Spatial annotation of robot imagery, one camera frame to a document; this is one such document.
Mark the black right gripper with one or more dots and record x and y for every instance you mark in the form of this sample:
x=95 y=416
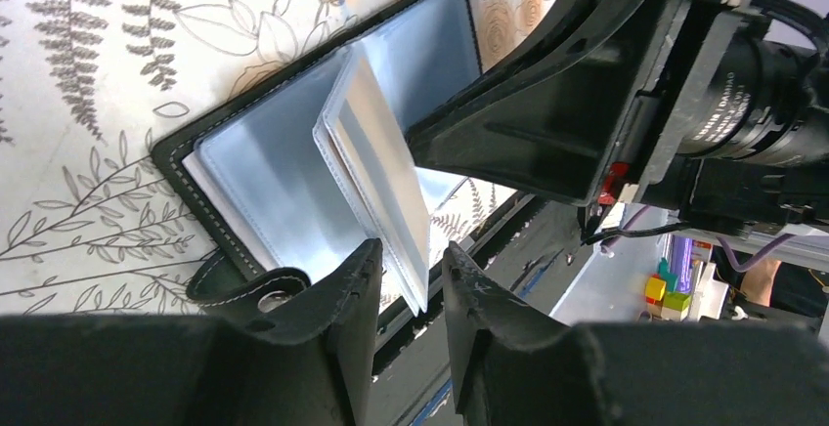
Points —
x=599 y=96

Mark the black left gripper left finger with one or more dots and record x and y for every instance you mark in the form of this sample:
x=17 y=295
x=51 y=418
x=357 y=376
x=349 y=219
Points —
x=274 y=351

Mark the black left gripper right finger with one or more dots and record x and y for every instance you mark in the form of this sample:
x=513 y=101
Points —
x=697 y=373

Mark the black leather card holder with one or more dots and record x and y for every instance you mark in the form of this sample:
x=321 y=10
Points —
x=290 y=177

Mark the floral table mat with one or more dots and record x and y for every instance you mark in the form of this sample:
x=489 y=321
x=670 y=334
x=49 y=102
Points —
x=88 y=225

